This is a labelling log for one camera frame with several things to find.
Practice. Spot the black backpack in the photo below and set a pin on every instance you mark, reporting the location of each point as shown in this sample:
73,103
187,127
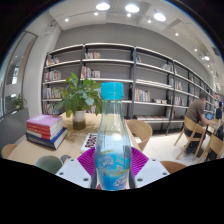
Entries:
218,135

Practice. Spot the clear bottle with blue cap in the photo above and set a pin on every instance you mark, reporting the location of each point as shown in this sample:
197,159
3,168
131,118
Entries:
112,150

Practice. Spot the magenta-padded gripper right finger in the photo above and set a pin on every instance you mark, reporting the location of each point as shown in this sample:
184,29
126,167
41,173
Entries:
151,170

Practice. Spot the white booklet with printed cover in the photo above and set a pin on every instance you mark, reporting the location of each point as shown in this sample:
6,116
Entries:
89,141

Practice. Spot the dark blue book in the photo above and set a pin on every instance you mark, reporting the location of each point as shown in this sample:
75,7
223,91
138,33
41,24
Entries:
50,142

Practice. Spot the red book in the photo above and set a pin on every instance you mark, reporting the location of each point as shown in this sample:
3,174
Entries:
41,130

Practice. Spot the small green window plant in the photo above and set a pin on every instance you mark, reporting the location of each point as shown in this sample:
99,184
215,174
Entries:
18,101

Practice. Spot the green potted plant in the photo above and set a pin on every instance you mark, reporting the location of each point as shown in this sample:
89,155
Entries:
80,96

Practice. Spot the group of ceiling lights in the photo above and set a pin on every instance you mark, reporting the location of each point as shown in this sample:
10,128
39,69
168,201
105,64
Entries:
132,8

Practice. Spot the pink-covered book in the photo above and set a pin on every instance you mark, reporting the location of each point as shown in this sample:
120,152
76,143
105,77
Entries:
43,119

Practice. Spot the open laptop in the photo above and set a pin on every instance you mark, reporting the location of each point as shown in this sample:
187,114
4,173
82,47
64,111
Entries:
209,116

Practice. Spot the grey shelf unit with books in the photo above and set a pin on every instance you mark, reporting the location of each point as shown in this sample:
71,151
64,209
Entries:
150,71

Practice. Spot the person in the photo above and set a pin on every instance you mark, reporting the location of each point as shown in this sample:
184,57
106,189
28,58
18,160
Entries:
195,111
219,113

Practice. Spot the group of slatted wooden chairs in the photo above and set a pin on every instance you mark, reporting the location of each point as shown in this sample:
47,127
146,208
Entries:
193,130

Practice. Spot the grey patterned ceramic mug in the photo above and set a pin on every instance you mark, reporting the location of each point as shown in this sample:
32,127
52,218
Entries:
48,164

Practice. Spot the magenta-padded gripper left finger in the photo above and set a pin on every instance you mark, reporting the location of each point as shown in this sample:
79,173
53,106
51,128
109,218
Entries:
73,171

